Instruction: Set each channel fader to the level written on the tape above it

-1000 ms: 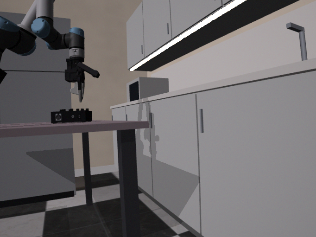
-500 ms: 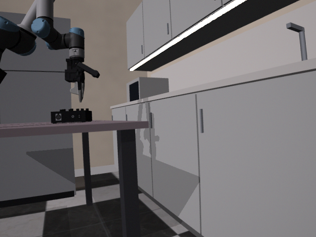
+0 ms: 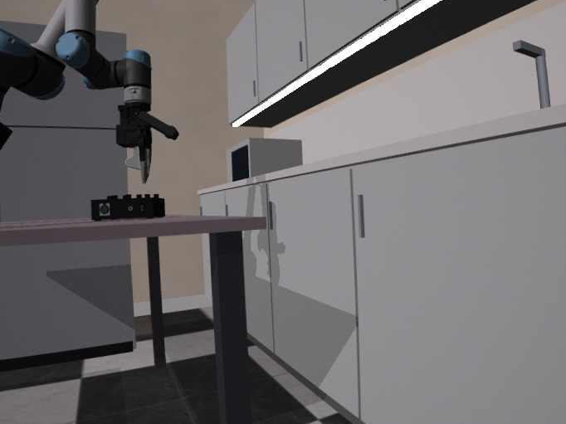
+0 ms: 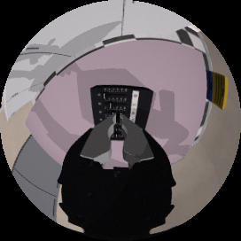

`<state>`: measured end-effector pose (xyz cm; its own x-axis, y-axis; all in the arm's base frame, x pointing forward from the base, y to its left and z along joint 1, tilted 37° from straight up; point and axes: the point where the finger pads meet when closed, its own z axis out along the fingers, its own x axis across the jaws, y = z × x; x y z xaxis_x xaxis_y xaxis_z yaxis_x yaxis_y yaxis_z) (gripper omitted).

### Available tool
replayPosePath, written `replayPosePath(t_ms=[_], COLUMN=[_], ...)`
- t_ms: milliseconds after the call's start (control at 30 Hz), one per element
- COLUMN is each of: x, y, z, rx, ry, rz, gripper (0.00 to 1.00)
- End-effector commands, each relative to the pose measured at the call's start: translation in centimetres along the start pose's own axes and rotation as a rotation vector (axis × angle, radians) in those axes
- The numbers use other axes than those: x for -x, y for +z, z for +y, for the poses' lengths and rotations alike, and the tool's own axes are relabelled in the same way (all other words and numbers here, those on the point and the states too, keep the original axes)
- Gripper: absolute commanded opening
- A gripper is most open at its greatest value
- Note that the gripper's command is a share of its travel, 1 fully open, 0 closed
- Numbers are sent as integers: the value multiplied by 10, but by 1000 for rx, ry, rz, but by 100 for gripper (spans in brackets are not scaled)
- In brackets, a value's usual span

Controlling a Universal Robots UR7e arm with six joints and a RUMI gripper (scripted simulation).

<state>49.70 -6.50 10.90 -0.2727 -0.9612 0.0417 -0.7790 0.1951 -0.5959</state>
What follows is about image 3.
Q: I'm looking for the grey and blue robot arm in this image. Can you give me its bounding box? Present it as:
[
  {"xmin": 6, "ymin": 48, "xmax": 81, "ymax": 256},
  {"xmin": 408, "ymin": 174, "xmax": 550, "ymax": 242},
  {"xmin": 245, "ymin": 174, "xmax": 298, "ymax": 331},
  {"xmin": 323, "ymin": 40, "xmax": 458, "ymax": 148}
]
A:
[{"xmin": 0, "ymin": 0, "xmax": 152, "ymax": 111}]

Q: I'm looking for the black lighting desk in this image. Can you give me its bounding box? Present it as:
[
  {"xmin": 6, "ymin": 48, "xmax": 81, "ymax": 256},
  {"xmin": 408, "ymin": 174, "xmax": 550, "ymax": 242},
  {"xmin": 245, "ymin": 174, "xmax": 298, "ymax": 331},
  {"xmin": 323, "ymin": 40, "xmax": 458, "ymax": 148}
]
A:
[{"xmin": 91, "ymin": 194, "xmax": 165, "ymax": 222}]

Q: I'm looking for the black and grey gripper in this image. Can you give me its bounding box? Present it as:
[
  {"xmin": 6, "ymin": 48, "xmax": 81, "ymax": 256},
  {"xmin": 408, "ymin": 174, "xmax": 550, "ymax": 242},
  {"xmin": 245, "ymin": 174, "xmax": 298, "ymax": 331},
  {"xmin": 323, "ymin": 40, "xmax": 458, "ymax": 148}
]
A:
[{"xmin": 116, "ymin": 102, "xmax": 152, "ymax": 183}]

